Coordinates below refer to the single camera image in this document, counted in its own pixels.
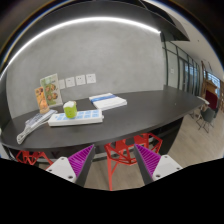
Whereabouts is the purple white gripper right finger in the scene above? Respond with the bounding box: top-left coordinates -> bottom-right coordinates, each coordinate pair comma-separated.
134,144 -> 182,185

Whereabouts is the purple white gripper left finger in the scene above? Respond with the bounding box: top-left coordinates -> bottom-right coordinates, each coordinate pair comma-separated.
47,145 -> 95,187

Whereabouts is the green white charger plug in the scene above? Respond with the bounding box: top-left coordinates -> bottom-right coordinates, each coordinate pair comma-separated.
63,101 -> 77,118

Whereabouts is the white blue book stack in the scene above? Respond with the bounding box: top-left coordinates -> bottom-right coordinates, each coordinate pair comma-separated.
89,93 -> 127,111

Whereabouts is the dark chair in background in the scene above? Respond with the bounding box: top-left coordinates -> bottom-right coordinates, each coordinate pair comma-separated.
196,108 -> 215,132

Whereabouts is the orange food menu card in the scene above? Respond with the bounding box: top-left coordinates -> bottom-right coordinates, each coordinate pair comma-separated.
35,87 -> 49,114

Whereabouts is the red wireframe stool right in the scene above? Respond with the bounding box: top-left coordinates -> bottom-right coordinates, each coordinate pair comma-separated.
134,133 -> 163,153

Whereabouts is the red wireframe stool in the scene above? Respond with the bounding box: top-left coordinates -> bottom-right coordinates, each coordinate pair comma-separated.
16,151 -> 53,165
134,133 -> 163,153
104,140 -> 137,190

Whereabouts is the red wireframe stool middle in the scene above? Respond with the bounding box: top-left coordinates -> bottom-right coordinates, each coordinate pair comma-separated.
104,140 -> 137,190

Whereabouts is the red wireframe stool left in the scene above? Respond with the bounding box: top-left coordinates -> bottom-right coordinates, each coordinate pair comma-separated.
16,151 -> 53,165

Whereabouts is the white wall socket row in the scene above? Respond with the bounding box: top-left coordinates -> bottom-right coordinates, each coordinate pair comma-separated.
59,73 -> 96,89

